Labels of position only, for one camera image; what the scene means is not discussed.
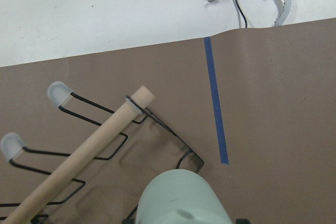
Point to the black wire cup rack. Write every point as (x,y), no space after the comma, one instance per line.
(59,93)

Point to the long blue tape strip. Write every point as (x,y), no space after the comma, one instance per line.
(220,131)

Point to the wooden dowel rod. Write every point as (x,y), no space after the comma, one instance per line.
(81,157)

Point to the brown paper table cover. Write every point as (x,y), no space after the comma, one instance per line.
(277,94)

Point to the pale green plastic cup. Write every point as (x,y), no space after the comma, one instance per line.
(180,196)

